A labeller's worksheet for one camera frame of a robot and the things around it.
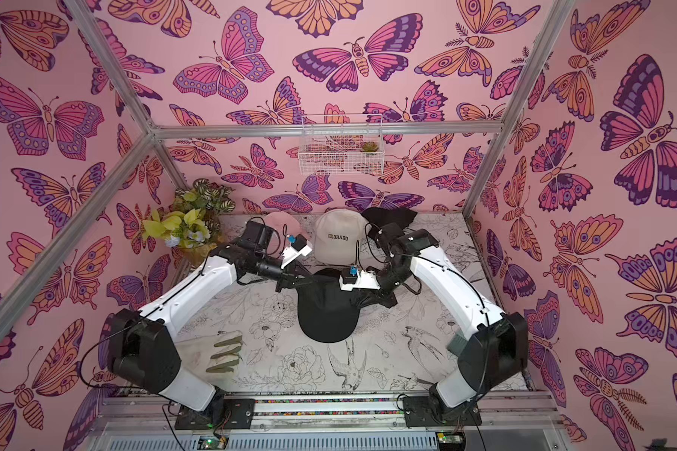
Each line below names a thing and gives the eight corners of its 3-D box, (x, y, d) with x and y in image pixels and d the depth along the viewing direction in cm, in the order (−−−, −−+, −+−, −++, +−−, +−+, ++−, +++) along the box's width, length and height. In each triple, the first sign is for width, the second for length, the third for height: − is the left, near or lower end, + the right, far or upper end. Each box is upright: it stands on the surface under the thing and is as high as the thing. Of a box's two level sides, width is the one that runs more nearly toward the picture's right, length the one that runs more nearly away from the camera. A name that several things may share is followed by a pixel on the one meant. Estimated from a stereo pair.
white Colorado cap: (316, 265, 105) (313, 250, 97) (319, 225, 118) (317, 209, 110) (366, 265, 104) (367, 249, 97) (364, 225, 117) (365, 208, 110)
